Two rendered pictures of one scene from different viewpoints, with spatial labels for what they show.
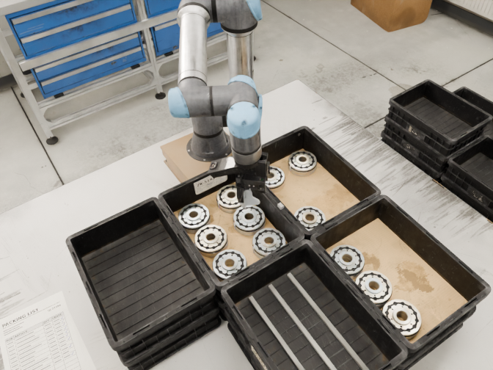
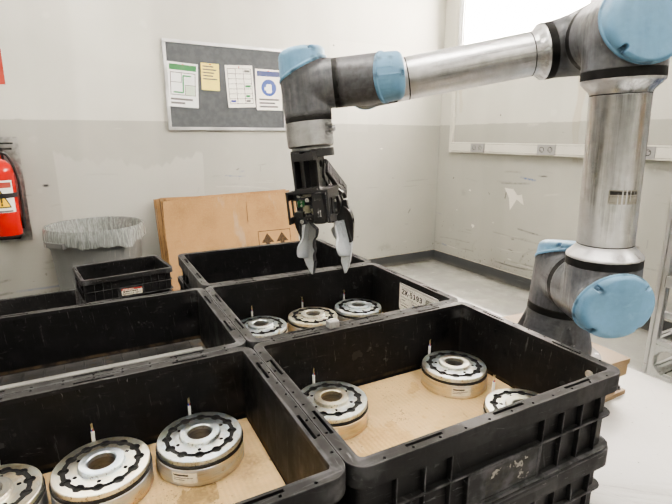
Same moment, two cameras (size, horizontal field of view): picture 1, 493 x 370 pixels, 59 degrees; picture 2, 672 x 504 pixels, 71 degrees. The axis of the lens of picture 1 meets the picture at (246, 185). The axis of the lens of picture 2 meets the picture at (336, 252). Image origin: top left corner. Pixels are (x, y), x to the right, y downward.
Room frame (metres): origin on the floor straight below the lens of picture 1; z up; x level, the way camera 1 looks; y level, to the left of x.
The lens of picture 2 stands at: (0.87, -0.79, 1.22)
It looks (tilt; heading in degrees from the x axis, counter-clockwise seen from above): 14 degrees down; 92
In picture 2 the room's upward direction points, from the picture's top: straight up
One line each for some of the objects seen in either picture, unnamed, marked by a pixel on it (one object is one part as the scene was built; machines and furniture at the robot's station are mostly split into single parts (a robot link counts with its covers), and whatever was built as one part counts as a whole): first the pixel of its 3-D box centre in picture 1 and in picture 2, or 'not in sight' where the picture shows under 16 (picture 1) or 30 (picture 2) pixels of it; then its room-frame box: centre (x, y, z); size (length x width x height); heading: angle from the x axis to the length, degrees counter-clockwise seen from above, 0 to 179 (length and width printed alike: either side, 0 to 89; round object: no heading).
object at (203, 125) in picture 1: (207, 111); (566, 272); (1.29, 0.13, 0.96); 0.13 x 0.12 x 0.14; 90
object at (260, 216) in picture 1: (249, 217); not in sight; (0.86, 0.00, 0.86); 0.10 x 0.10 x 0.01
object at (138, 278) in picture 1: (141, 273); (272, 282); (0.67, 0.32, 0.87); 0.40 x 0.30 x 0.11; 30
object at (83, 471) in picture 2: (373, 285); (101, 462); (0.59, -0.34, 0.86); 0.05 x 0.05 x 0.01
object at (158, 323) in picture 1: (137, 264); (272, 262); (0.67, 0.32, 0.92); 0.40 x 0.30 x 0.02; 30
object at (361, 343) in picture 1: (307, 329); (96, 370); (0.47, -0.14, 0.87); 0.40 x 0.30 x 0.11; 30
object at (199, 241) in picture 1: (210, 238); (313, 316); (0.79, 0.12, 0.86); 0.10 x 0.10 x 0.01
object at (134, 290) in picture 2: not in sight; (127, 311); (-0.25, 1.37, 0.37); 0.42 x 0.34 x 0.46; 32
